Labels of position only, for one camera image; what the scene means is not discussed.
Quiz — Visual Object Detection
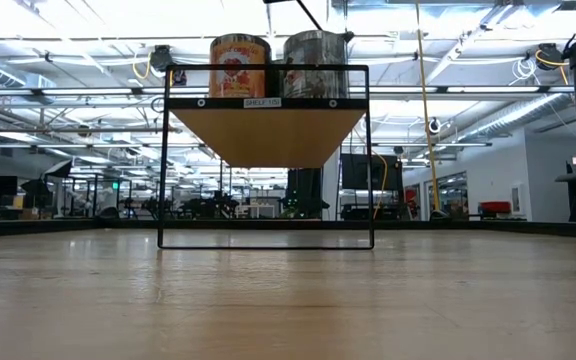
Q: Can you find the red storage bin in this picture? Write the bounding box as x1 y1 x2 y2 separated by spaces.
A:
478 201 512 218

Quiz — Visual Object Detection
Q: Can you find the black softbox light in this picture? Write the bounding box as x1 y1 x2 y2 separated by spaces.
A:
42 159 74 180

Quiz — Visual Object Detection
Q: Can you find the black server cabinet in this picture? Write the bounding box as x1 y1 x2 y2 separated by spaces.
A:
286 168 325 220

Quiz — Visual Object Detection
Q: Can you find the orange candle jar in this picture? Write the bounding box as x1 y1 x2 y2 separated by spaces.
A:
209 33 273 99

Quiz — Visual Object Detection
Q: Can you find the white shelf label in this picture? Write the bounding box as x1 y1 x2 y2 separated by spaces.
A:
243 97 283 109

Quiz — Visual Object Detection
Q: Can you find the black ceiling cable reel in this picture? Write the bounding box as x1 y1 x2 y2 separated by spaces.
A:
148 44 175 74
535 43 569 71

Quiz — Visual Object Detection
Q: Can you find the black metal table frame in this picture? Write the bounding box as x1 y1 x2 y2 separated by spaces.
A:
0 218 576 240

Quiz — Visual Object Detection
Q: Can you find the black wall screen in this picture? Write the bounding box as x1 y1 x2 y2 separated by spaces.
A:
340 153 404 192

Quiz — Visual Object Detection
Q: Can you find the silver ceiling duct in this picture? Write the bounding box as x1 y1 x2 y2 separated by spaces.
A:
460 93 576 145

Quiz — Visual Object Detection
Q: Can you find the wooden shelf with black frame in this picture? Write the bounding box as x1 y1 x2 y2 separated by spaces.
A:
156 63 375 251

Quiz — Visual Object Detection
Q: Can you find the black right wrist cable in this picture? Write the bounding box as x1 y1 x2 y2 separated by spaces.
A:
295 0 325 31

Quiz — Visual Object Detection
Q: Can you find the white wall frame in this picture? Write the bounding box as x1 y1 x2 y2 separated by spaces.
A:
510 184 524 215

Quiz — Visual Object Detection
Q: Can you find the silver grey candle jar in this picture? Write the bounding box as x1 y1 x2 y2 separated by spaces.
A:
282 29 349 99

